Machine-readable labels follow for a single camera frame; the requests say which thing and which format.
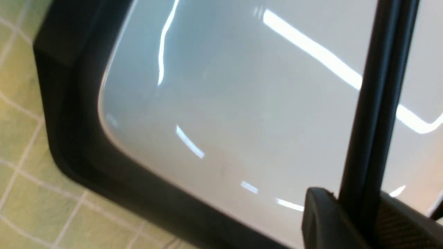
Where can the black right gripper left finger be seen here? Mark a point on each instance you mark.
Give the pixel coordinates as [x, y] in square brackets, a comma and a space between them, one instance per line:
[325, 225]

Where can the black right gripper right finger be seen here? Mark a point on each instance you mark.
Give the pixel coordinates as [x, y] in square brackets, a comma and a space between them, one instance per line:
[399, 226]

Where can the white square rice plate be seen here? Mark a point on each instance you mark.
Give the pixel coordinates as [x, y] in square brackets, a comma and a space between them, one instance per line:
[243, 104]

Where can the black chopstick pair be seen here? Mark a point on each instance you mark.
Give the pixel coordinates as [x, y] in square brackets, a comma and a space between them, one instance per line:
[375, 113]

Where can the green checked tablecloth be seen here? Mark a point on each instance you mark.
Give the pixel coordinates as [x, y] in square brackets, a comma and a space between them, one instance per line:
[40, 207]

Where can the black serving tray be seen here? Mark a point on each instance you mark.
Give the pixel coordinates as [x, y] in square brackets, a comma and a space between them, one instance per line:
[72, 49]

